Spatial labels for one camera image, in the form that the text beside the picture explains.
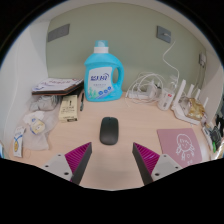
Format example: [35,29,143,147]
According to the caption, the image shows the white blue sachet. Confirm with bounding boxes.
[13,125,26,158]

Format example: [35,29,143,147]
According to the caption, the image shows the grey zipper pouch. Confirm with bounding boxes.
[210,114,224,148]

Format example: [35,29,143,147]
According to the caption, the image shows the white desk hutch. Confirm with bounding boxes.
[0,1,224,158]

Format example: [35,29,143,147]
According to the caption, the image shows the grey wall plate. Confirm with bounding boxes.
[47,23,71,43]
[156,25,172,44]

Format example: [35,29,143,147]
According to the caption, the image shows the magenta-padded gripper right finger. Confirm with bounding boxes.
[132,142,184,186]

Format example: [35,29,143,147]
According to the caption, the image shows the white router with antennas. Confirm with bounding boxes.
[171,79,210,126]

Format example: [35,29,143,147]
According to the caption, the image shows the pink mouse pad with drawing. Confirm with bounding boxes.
[156,127,204,169]

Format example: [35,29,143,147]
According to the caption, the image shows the yellow white snack packet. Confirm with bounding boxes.
[29,118,47,135]

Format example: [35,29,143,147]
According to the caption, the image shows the white wall charger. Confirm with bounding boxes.
[198,52,208,68]

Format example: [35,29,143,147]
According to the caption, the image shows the white remote control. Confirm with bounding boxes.
[201,125,214,148]

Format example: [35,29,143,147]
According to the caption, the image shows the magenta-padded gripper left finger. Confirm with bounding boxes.
[41,141,93,186]

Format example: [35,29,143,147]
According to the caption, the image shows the blue detergent bottle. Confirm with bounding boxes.
[83,39,125,102]

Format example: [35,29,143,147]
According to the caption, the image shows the white tangled cables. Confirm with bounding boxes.
[125,72,168,101]

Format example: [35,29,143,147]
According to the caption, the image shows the white power strip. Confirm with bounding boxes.
[128,89,158,100]

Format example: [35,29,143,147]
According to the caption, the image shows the black pen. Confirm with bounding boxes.
[79,92,85,112]

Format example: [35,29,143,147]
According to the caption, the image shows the black computer mouse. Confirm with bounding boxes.
[99,116,120,146]

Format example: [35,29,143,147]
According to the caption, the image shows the pale yellow small box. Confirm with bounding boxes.
[58,94,79,123]

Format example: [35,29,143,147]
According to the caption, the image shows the white wall cable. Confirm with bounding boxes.
[162,39,181,89]

